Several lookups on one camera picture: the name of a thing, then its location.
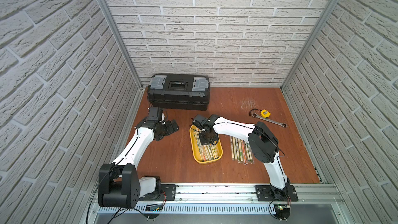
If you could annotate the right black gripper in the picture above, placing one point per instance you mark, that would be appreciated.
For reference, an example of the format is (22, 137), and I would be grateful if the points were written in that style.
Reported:
(203, 142)

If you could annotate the yellow plastic storage box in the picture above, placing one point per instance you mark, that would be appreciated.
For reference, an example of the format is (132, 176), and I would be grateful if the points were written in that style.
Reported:
(195, 150)

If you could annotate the chopsticks pair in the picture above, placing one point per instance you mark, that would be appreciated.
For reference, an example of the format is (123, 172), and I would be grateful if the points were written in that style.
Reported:
(236, 150)
(241, 155)
(244, 151)
(249, 154)
(232, 148)

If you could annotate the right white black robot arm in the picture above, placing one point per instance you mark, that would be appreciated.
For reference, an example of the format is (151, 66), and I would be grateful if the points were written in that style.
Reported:
(262, 141)

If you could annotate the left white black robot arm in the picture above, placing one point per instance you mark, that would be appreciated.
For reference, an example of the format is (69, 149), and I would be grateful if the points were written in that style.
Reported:
(118, 182)

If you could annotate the wrapped chopsticks pile in box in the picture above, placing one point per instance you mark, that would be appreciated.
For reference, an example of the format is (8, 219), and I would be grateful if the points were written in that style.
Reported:
(207, 153)

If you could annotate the black plastic toolbox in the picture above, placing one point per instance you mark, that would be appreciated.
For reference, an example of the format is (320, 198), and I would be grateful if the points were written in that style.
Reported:
(179, 91)

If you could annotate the silver metal wrench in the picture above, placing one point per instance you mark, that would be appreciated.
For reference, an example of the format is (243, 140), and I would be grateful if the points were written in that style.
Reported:
(254, 115)

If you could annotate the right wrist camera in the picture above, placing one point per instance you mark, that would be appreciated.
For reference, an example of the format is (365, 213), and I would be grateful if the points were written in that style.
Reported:
(200, 122)

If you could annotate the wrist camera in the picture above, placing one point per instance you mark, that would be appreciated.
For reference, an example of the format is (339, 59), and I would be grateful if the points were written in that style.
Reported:
(155, 114)
(200, 122)

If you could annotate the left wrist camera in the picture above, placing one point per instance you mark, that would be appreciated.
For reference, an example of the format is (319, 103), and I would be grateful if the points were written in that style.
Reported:
(155, 114)

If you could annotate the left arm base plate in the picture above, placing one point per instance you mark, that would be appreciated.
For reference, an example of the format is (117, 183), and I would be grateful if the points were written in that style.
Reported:
(161, 192)

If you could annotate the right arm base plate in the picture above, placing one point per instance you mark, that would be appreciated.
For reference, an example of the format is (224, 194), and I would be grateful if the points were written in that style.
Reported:
(268, 193)

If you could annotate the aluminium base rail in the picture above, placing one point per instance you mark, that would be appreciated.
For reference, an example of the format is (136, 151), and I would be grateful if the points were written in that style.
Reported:
(246, 199)

